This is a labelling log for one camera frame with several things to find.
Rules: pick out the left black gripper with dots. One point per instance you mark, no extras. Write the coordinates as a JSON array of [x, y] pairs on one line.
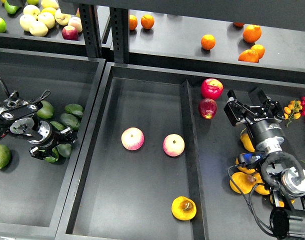
[[47, 137]]

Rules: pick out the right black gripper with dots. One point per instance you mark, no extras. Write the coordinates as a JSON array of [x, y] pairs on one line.
[[265, 132]]

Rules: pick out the dark green avocado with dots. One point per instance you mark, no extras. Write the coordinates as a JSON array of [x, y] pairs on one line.
[[65, 150]]

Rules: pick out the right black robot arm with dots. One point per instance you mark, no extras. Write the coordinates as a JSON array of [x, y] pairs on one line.
[[282, 174]]

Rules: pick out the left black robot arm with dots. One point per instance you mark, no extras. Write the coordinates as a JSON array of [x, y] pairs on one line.
[[18, 118]]

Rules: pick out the green avocado centre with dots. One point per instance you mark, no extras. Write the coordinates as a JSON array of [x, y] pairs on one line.
[[58, 125]]

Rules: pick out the green avocado lower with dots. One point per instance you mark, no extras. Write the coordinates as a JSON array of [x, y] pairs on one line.
[[51, 156]]

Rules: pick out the green avocado middle right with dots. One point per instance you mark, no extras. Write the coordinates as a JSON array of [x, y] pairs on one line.
[[70, 120]]

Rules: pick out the green avocado top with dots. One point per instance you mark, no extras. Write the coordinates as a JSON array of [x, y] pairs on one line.
[[47, 111]]

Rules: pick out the yellow pear with stem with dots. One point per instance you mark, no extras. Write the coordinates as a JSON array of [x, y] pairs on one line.
[[245, 139]]

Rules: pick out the green avocado upper right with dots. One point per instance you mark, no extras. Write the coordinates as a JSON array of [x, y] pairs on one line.
[[74, 109]]

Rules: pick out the pale yellow pear front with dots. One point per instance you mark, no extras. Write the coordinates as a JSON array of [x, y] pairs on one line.
[[38, 29]]

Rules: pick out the pale yellow pear centre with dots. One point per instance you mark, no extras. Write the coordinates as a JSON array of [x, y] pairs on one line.
[[47, 18]]

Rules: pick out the pale yellow pear right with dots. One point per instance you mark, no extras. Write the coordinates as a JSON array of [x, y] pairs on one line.
[[62, 18]]

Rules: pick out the pale yellow pear left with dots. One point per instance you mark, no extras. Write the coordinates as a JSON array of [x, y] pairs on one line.
[[25, 21]]

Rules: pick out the dark red apple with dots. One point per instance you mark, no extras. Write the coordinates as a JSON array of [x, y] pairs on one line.
[[207, 108]]

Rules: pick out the bright red apple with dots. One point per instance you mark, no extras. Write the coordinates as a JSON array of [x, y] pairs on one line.
[[211, 88]]

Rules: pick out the orange cherry tomato bunch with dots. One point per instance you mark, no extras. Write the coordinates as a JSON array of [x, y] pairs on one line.
[[292, 111]]

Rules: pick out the orange front right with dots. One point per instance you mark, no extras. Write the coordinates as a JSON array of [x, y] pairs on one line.
[[249, 55]]

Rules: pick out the small orange right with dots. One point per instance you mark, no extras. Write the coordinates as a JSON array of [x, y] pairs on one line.
[[260, 49]]

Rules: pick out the large orange on shelf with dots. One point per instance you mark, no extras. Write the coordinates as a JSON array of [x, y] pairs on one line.
[[252, 33]]

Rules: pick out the orange on shelf centre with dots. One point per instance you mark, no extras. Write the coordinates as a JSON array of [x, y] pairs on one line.
[[208, 42]]

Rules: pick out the orange under shelf edge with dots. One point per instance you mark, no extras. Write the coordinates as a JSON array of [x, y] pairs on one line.
[[238, 24]]

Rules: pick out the pink yellow apple left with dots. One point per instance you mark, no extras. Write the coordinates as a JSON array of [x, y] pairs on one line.
[[132, 138]]

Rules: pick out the pink yellow apple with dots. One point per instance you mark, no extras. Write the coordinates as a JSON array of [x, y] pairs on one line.
[[173, 145], [132, 138]]

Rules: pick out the pink yellow apple right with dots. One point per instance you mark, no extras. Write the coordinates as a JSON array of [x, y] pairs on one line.
[[173, 145]]

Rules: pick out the red apple on shelf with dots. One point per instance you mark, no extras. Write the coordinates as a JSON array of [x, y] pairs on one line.
[[70, 33]]

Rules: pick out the pale peach on shelf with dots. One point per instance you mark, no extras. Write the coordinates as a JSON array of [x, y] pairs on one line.
[[76, 23]]

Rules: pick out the yellow lemon on shelf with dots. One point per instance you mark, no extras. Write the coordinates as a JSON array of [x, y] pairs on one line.
[[50, 10]]

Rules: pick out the black tray divider left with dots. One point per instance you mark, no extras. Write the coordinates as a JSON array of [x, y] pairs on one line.
[[194, 176]]

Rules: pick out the black shelf post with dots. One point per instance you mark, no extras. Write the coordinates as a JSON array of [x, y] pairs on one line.
[[119, 25]]

